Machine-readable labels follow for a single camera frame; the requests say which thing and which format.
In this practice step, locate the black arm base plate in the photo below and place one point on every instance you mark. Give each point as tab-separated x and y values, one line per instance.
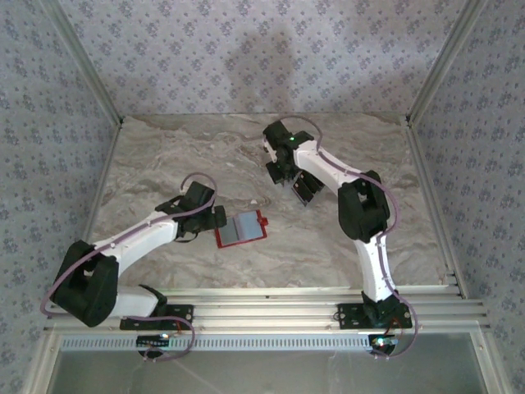
180	316
348	316

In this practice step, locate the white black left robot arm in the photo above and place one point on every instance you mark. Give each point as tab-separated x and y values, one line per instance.
139	238

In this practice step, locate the aluminium frame post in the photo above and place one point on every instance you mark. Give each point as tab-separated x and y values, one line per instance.
444	61

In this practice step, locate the small circuit board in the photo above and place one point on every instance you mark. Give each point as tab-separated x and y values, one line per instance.
383	342
153	340

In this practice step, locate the grey metal panel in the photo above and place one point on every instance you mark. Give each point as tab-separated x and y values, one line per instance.
266	377

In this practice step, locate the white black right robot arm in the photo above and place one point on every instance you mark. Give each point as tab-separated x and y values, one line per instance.
324	164

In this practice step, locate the red card holder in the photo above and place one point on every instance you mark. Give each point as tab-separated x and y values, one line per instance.
246	227

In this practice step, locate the aluminium floor rail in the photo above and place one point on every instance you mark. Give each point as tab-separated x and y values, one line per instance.
102	182
429	184

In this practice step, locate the aluminium front beam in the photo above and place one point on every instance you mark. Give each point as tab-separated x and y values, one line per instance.
266	312

